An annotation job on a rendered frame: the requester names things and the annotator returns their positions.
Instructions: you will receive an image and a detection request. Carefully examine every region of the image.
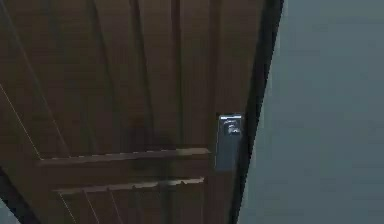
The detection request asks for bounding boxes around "dark brown wooden room door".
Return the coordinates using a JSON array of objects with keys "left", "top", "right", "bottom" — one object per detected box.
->
[{"left": 0, "top": 0, "right": 285, "bottom": 224}]

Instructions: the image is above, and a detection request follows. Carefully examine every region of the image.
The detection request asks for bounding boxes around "dark grey door handle plate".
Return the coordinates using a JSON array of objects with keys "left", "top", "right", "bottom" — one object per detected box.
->
[{"left": 214, "top": 113, "right": 244, "bottom": 172}]

